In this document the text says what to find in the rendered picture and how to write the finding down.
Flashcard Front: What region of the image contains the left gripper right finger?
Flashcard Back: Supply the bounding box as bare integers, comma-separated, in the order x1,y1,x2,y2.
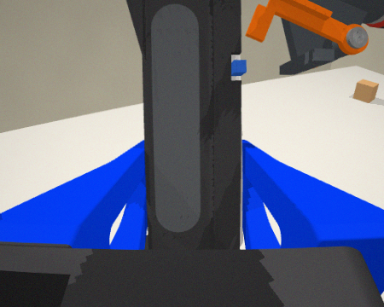
242,140,384,294

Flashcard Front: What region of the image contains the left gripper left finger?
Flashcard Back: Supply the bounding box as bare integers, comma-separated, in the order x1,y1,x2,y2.
0,140,148,249

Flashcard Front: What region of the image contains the tan cube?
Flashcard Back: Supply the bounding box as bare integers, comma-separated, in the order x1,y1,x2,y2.
353,79,379,103

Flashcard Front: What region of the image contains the red and black hose nozzle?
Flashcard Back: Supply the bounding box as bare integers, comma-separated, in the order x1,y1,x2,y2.
126,0,384,250

